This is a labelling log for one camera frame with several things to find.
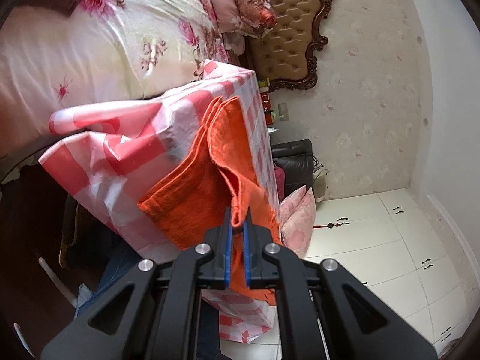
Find pink folded quilt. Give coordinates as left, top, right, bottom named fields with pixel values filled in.
left=202, top=0, right=241, bottom=35

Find pink checked tablecloth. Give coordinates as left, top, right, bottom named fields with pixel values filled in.
left=38, top=59, right=280, bottom=345

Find white chair leg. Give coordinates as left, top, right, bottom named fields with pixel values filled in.
left=38, top=257, right=78, bottom=305

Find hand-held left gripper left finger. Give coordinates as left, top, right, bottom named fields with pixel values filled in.
left=39, top=206, right=235, bottom=360

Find tufted leather headboard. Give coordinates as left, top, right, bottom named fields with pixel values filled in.
left=245, top=0, right=337, bottom=92

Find blue denim cloth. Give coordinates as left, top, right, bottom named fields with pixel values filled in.
left=74, top=229, right=151, bottom=320

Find white wardrobe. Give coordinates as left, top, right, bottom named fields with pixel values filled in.
left=281, top=187, right=474, bottom=360

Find magenta cushion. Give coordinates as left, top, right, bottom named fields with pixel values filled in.
left=274, top=160, right=288, bottom=200

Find dark bag with yellow trim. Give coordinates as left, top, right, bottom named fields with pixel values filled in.
left=58, top=198, right=110, bottom=268

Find black leather chair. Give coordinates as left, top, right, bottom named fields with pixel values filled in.
left=271, top=139, right=314, bottom=196

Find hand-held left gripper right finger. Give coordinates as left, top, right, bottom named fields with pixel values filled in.
left=242, top=210, right=439, bottom=360

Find pink floral pillow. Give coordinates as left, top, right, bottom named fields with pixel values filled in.
left=279, top=187, right=317, bottom=253

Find floral red pillows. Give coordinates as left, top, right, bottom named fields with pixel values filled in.
left=222, top=0, right=280, bottom=39

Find floral bed sheet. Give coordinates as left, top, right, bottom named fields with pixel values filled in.
left=0, top=0, right=241, bottom=158

